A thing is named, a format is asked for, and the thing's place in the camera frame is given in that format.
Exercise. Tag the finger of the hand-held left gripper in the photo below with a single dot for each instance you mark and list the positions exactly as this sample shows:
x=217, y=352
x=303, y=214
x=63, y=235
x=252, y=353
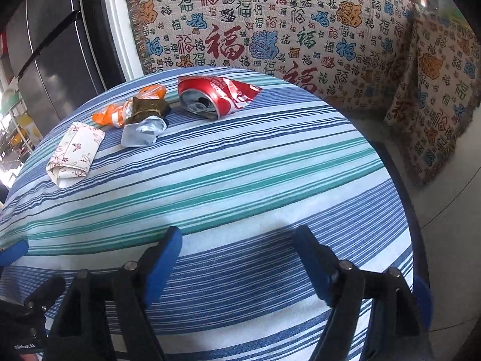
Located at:
x=13, y=252
x=45, y=293

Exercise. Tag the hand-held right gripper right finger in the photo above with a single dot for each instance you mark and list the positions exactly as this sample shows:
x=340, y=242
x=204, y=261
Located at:
x=312, y=259

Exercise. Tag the crushed red can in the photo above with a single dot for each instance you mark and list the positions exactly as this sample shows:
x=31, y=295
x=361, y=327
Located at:
x=210, y=97

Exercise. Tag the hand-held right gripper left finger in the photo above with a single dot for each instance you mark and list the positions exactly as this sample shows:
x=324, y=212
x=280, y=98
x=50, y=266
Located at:
x=165, y=259

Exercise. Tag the cluttered shelf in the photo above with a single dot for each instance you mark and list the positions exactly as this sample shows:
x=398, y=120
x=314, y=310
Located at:
x=15, y=128

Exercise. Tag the folded butterfly print napkin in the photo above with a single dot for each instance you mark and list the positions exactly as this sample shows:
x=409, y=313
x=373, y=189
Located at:
x=73, y=154

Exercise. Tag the orange plastic wrapper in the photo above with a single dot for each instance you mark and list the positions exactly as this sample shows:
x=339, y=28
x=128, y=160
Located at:
x=109, y=116

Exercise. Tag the patterned sofa blanket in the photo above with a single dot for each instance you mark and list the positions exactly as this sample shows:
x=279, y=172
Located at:
x=263, y=15

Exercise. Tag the brown silver foil wrapper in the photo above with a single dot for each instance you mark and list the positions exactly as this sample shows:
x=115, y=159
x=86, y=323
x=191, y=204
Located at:
x=144, y=131

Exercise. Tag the blue green striped tablecloth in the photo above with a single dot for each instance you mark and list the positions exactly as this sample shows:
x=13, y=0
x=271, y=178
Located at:
x=244, y=180

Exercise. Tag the grey refrigerator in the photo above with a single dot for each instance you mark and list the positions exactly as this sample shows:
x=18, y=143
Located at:
x=49, y=64

